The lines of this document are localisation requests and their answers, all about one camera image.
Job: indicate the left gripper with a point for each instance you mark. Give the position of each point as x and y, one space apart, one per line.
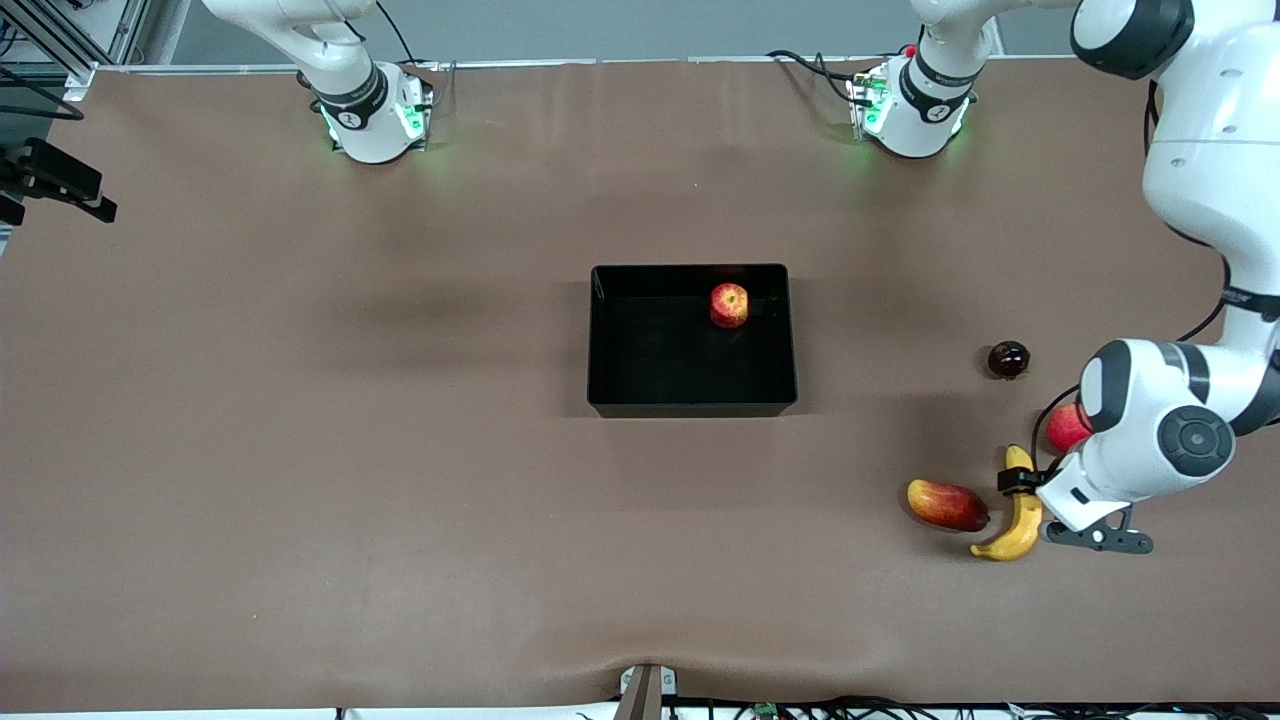
1017 481

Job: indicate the yellow banana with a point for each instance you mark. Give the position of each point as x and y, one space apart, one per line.
1020 530

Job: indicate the red yellow striped apple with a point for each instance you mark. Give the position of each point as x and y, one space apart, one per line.
729 305

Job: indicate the black plastic box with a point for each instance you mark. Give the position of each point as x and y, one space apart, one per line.
660 360

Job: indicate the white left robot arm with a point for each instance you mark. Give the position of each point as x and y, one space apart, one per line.
1200 150

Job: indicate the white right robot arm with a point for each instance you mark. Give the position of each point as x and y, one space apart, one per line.
360 130

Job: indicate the red yellow mango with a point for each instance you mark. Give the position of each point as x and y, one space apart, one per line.
945 505

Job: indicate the dark purple plum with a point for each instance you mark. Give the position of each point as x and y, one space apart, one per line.
1008 360

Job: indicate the brown table cover mat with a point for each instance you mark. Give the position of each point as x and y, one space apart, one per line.
400 500

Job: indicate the aluminium frame structure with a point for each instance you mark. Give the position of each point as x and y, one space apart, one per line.
110 30

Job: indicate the metal camera bracket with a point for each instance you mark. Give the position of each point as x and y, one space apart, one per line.
640 695

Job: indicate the silver table edge rail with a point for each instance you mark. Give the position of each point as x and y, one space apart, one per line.
520 63

